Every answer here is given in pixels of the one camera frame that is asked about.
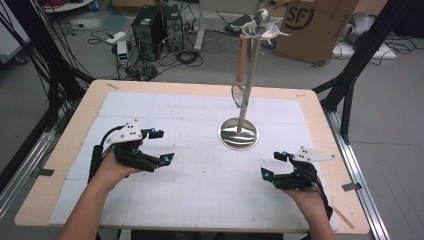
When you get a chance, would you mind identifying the white device with green light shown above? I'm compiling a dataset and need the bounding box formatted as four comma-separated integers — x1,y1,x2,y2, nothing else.
116,40,130,66

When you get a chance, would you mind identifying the white grid mat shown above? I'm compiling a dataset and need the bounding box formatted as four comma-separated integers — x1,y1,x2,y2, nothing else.
48,91,340,234

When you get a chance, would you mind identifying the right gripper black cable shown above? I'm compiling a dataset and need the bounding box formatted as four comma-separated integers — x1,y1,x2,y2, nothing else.
301,166,334,222

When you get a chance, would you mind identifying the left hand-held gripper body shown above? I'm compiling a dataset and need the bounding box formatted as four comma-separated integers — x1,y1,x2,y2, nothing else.
105,118,158,173

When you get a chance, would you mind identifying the round white table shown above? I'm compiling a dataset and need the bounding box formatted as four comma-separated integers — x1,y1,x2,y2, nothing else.
42,0,95,14

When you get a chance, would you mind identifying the black forked frame strut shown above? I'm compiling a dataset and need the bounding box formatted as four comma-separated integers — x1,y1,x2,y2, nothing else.
313,0,413,145

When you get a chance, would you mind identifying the thin wooden stick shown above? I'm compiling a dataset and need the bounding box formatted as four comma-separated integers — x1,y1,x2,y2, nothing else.
333,205,355,231

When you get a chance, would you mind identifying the white power strip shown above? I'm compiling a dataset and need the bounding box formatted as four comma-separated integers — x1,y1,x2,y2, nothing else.
105,30,128,45

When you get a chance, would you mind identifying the person's right hand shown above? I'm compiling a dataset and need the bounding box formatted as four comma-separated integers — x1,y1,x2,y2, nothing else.
282,187,330,223

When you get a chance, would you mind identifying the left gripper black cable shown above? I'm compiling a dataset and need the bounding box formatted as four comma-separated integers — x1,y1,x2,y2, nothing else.
87,124,122,184

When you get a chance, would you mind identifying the slim black computer tower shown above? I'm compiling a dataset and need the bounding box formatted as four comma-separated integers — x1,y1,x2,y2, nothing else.
162,3,185,53

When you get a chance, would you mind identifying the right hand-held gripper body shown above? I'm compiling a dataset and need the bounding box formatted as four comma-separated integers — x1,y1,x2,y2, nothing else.
271,145,336,192

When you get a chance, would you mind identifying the black frame strut with cables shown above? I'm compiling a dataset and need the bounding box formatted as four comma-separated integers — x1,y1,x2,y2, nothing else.
0,0,96,193

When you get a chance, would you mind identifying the coiled black cable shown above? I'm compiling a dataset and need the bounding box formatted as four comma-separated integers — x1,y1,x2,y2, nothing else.
175,49,205,68

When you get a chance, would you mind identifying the flat white board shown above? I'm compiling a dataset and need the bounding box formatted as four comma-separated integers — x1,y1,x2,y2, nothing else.
332,42,398,61

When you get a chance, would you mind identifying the aluminium rail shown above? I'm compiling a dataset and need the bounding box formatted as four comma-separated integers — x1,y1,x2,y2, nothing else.
322,108,391,240
0,131,56,218

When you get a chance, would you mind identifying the person's left hand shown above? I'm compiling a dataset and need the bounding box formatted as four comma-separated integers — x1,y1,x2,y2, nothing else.
89,146,144,194

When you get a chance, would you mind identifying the flat black device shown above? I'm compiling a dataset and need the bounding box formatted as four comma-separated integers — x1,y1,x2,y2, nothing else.
224,14,255,37

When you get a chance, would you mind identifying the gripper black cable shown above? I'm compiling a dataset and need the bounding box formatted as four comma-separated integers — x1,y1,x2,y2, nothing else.
301,166,334,222
87,124,122,184

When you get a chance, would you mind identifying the white metal post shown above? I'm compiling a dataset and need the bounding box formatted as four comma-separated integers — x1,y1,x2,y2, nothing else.
194,0,206,52

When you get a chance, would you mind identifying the silver metal utensil stand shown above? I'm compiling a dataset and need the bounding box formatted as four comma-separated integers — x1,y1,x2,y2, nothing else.
217,7,292,152

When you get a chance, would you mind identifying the brown cardboard box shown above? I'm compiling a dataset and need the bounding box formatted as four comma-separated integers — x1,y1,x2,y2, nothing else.
273,0,360,66

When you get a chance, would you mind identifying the large black computer tower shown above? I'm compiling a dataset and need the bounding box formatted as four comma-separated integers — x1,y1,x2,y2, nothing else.
131,5,168,62

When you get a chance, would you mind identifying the wooden-handled metal strainer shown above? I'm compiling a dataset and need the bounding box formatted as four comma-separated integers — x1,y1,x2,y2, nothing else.
230,33,250,110

